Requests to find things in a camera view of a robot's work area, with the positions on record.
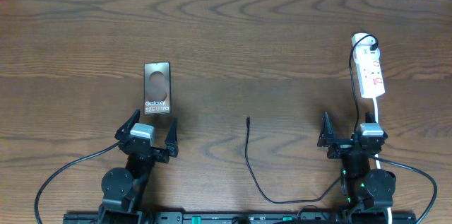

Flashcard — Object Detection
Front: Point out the black USB charging cable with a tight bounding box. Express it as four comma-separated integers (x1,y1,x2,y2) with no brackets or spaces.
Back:
244,33,380,206

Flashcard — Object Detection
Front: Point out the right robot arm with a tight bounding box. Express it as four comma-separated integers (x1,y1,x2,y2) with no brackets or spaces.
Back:
317,112,396,223

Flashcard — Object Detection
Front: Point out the white power strip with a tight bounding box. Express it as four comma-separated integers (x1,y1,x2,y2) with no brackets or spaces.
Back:
353,45,385,99

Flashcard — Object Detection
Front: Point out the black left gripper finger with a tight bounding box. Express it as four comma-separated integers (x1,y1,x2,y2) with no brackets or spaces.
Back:
165,118,178,158
114,109,141,141

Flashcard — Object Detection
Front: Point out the white power strip cord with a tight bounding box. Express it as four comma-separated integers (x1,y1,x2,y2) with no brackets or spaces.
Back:
371,97,393,224

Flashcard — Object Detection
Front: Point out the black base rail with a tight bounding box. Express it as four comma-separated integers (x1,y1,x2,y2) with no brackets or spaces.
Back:
63,211,417,224

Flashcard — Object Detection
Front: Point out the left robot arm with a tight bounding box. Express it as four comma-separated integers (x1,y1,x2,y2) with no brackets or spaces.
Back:
96,110,179,223

